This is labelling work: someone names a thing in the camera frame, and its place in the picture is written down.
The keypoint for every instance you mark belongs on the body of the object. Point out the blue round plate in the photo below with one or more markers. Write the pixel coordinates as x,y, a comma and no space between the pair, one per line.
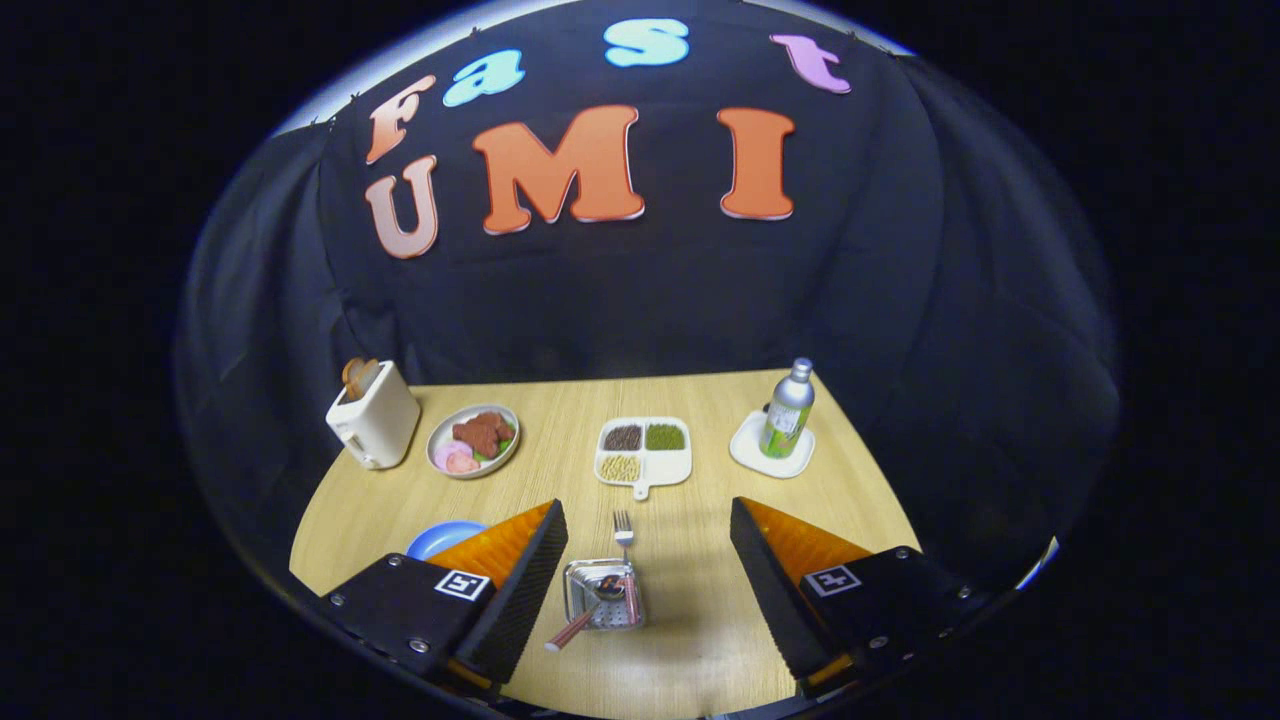
440,538

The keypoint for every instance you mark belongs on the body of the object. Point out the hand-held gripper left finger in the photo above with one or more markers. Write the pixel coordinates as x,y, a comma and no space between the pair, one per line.
520,590

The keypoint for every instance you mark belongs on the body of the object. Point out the green lettuce leaf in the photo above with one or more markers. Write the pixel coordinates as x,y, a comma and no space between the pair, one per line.
506,440

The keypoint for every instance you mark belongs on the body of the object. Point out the dark brown beans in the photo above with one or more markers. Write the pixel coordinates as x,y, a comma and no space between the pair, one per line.
622,437

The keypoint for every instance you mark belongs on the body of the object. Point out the toasted bread slices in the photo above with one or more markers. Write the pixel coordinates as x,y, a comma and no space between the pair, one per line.
358,377

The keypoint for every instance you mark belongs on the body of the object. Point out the cream toaster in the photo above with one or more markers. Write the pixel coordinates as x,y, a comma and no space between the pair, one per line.
385,425

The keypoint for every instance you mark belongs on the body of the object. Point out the yellow beans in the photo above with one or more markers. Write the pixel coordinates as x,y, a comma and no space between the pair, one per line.
620,468

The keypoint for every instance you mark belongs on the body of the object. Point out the white square coaster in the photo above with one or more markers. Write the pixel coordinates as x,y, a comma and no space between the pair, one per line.
745,445

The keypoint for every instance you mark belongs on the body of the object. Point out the brown meat pieces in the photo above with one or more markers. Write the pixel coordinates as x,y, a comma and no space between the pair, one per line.
480,434

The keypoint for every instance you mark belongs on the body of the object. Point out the clear square drain tray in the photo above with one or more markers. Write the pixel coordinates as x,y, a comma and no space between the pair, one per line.
580,600

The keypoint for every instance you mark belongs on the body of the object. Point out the green beans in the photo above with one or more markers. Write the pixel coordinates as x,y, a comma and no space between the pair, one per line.
665,436

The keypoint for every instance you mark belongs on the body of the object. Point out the oval grey food plate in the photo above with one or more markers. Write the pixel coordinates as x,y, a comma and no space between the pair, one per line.
440,432

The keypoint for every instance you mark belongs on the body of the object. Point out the silver green label bottle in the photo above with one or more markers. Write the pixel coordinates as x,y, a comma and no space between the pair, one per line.
788,415

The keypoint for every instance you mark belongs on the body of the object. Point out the pink ham slices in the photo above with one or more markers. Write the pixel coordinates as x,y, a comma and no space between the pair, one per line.
456,458

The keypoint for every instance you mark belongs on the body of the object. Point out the white divided dish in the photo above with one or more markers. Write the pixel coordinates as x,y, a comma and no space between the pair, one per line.
668,466

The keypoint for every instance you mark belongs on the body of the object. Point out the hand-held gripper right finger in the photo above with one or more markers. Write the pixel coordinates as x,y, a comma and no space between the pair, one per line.
775,590

